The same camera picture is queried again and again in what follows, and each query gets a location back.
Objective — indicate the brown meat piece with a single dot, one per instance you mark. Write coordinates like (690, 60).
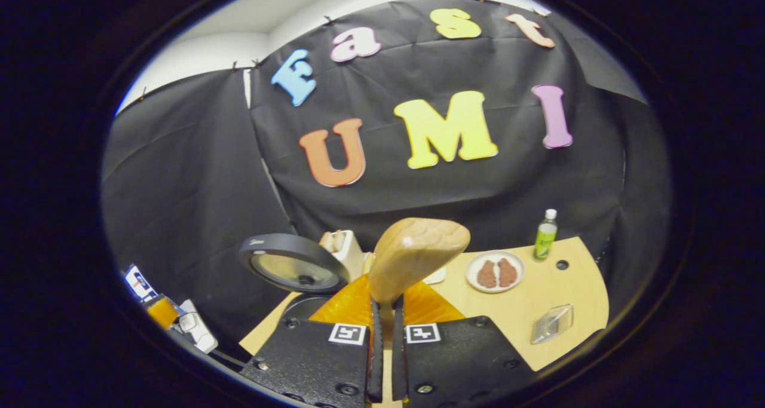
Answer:
(487, 274)
(508, 272)

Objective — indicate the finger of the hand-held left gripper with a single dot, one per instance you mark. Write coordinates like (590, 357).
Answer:
(161, 312)

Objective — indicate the bread slice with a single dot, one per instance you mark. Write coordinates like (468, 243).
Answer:
(329, 241)
(340, 238)

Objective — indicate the green drink bottle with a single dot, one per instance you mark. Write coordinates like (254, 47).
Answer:
(545, 238)

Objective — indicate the silver black rice cooker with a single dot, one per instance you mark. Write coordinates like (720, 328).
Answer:
(293, 264)

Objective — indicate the white divided dish with beans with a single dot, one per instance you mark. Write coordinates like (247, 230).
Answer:
(435, 275)

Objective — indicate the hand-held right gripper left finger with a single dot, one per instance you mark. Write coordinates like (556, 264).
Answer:
(376, 360)

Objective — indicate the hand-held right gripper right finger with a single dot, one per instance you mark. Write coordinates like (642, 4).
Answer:
(398, 360)

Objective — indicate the white round plate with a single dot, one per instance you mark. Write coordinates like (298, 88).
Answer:
(495, 291)

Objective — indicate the white toaster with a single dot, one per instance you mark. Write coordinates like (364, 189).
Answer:
(352, 255)

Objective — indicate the wooden spoon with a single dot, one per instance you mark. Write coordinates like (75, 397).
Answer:
(412, 249)

